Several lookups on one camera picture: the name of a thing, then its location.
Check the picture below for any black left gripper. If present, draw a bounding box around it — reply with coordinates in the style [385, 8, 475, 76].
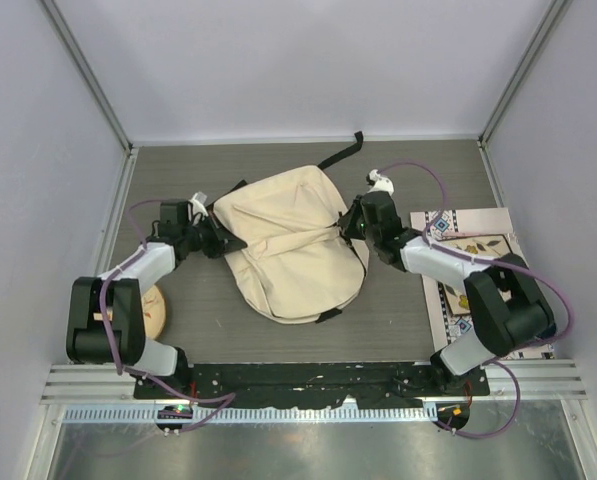
[181, 211, 245, 260]

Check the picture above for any cream canvas backpack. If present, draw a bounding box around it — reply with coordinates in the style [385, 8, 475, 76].
[213, 132, 369, 325]

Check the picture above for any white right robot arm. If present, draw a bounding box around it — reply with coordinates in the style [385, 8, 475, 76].
[337, 191, 556, 395]

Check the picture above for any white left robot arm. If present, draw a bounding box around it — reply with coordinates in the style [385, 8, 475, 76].
[66, 192, 246, 399]

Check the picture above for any round wooden painted plate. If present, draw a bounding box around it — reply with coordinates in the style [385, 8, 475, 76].
[142, 285, 167, 340]

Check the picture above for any square floral ceramic plate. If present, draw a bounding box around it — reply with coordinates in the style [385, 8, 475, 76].
[439, 234, 521, 317]

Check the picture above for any patterned white placemat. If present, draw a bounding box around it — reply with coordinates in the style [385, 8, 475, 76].
[408, 206, 559, 361]

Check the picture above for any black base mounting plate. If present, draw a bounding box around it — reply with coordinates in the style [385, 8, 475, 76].
[125, 362, 490, 410]

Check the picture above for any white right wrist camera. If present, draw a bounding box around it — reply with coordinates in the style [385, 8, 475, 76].
[366, 169, 394, 195]

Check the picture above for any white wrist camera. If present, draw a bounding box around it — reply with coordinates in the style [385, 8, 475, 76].
[189, 191, 208, 218]
[366, 169, 394, 195]

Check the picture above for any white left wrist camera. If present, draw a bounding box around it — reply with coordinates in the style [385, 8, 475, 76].
[189, 191, 208, 218]

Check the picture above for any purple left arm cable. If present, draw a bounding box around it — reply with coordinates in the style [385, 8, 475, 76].
[100, 199, 237, 431]

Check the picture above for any aluminium frame rail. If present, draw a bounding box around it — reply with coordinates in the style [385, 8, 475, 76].
[40, 359, 588, 404]

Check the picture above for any white slotted cable duct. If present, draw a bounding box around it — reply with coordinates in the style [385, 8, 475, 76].
[63, 402, 437, 424]

